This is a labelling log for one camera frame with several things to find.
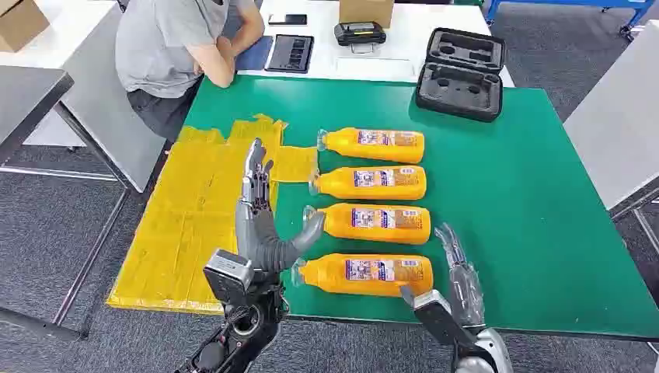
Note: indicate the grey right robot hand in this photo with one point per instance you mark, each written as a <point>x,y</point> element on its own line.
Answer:
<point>466,298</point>

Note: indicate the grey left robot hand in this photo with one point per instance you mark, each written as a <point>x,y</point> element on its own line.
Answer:
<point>252,231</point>

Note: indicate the orange drink bottle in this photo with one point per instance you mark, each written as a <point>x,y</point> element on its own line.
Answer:
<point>376,146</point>
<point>376,225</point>
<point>365,285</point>
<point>373,184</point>

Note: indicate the yellow sheet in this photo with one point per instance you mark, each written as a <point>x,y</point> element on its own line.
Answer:
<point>190,231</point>

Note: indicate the green mat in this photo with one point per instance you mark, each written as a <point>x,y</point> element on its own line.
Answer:
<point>515,206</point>

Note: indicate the black tablet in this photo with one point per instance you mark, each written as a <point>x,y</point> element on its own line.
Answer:
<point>289,54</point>

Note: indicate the white side table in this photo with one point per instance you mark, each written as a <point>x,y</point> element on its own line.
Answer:
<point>98,103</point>

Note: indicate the person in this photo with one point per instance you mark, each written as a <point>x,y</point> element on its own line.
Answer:
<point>159,46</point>

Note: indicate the open black foam case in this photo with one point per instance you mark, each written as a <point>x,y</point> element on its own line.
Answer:
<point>458,87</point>

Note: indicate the black phone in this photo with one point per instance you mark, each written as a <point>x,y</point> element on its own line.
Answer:
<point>287,19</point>

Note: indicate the light grey table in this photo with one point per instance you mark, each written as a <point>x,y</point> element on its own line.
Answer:
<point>618,118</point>

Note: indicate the tall cardboard box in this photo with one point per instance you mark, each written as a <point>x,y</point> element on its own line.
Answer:
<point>366,11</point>

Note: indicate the dark grey table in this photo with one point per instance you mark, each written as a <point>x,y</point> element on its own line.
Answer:
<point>26,98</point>

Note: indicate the tilted cardboard box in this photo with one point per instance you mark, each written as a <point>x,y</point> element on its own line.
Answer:
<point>20,23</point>

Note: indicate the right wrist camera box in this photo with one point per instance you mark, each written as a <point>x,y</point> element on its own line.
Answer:
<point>440,319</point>

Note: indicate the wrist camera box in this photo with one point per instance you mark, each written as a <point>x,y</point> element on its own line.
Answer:
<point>440,319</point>
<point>226,275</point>

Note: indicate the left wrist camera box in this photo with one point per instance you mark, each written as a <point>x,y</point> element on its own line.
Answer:
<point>226,275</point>

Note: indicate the blue metal cart frame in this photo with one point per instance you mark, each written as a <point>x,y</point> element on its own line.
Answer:
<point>566,3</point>

